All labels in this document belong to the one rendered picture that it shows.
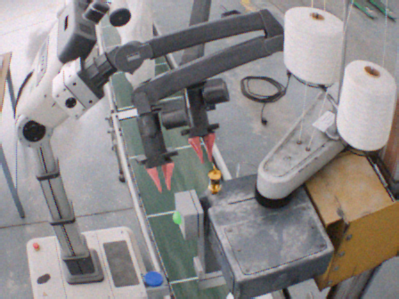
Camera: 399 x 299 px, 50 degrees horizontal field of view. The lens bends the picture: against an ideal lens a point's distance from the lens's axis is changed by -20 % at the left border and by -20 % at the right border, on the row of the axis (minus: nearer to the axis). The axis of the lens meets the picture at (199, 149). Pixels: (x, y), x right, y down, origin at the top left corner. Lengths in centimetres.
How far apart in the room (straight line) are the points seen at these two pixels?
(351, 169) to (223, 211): 36
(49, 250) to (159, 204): 67
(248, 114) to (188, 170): 109
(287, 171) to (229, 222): 16
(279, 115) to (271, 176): 253
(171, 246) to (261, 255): 127
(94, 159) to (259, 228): 231
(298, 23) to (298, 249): 50
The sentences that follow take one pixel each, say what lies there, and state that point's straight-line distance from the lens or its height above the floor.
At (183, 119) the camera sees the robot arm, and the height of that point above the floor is 137.
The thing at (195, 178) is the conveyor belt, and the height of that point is 38.
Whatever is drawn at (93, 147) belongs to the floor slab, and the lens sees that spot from 341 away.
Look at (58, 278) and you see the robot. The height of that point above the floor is 26.
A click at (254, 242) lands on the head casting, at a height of 134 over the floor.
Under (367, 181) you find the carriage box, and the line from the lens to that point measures 124.
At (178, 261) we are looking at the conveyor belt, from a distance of 222.
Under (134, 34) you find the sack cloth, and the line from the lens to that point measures 297.
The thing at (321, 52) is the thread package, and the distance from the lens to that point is 113.
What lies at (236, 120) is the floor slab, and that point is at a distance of 353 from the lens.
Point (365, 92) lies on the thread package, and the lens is 94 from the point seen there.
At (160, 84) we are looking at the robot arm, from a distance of 128.
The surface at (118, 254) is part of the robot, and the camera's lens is 242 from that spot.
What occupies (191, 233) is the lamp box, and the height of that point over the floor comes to 126.
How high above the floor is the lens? 217
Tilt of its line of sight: 41 degrees down
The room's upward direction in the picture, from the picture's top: 1 degrees counter-clockwise
